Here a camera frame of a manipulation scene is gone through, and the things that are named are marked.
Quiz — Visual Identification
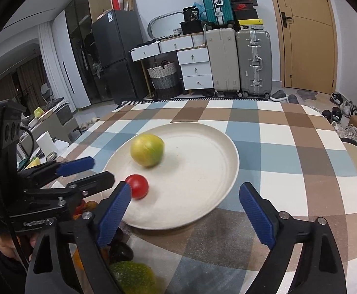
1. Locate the black refrigerator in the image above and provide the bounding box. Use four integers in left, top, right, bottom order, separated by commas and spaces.
91, 10, 150, 105

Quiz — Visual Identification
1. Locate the black storage box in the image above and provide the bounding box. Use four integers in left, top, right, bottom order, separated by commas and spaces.
180, 21, 205, 34

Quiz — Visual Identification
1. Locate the oval mirror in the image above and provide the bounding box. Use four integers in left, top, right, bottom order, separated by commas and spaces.
148, 11, 183, 39

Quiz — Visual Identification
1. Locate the brown curtain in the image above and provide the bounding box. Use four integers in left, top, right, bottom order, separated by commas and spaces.
0, 58, 49, 105

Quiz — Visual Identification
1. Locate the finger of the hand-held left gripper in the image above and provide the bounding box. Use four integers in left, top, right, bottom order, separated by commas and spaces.
62, 171, 116, 219
17, 156, 96, 180

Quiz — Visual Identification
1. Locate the dark glass door wardrobe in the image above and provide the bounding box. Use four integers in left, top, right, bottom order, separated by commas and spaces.
65, 0, 110, 105

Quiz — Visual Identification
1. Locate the white cylinder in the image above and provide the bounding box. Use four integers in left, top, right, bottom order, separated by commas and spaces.
37, 131, 56, 157

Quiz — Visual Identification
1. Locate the white curtain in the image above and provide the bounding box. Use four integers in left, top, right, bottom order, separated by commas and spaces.
37, 24, 63, 105

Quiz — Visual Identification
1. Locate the blue plastic bag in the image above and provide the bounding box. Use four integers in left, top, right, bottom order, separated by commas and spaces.
194, 2, 208, 19

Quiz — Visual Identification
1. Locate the yellow guava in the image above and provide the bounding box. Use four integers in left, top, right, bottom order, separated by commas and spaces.
131, 133, 165, 168

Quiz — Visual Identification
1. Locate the pile of shoes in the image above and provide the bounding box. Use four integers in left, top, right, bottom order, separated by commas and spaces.
321, 92, 357, 147

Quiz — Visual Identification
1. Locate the yellow shoe box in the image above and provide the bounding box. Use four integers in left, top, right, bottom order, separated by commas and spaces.
238, 19, 265, 31

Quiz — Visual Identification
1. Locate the person's left hand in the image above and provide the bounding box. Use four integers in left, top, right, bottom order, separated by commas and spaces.
0, 234, 39, 261

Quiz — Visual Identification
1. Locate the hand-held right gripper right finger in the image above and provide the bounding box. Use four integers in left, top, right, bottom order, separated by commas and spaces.
239, 182, 347, 294

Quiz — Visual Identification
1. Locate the beige suitcase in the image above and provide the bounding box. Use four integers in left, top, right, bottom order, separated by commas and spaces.
205, 28, 240, 97

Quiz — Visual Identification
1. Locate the white ribbed bin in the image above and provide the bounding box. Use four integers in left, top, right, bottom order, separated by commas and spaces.
191, 33, 208, 47

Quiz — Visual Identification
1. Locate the white dressing table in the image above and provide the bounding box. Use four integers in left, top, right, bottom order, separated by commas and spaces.
129, 32, 215, 95

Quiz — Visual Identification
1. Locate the cream round plate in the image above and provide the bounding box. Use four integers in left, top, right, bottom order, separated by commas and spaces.
103, 122, 239, 230

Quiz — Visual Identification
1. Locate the woven laundry basket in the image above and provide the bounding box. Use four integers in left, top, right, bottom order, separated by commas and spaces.
148, 61, 182, 98

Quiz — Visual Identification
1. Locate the person's left forearm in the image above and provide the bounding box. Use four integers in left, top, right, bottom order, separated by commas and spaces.
0, 251, 30, 294

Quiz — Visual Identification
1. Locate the white wardrobe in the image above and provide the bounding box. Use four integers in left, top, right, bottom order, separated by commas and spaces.
52, 9, 90, 111

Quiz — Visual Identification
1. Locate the grey low cabinet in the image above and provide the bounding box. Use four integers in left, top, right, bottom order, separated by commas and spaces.
28, 104, 81, 147

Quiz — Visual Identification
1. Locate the striped rug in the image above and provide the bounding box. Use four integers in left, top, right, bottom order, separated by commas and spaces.
117, 98, 277, 109

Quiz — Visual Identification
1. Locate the black printed bag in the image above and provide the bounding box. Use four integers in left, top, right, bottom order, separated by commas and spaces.
183, 6, 200, 22

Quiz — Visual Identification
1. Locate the dark purple plum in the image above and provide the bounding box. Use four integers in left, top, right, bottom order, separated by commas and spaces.
111, 227, 124, 244
109, 241, 134, 264

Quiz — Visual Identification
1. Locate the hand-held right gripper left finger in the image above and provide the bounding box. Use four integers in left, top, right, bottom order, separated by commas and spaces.
25, 181, 133, 294

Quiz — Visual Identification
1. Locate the teal suitcase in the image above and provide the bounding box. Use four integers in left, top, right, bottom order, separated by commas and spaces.
198, 0, 234, 28

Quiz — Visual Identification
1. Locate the grey office chair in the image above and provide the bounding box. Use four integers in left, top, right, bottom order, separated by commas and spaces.
42, 83, 56, 105

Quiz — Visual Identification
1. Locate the pair of beige slippers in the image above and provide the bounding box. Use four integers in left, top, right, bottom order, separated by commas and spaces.
80, 117, 101, 131

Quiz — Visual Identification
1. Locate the green round melon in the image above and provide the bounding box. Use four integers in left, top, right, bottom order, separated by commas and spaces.
109, 261, 157, 294

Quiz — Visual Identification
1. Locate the wooden door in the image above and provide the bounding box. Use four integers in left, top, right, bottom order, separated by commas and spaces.
266, 0, 340, 95

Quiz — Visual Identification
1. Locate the silver suitcase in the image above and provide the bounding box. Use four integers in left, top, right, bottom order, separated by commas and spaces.
236, 30, 272, 100

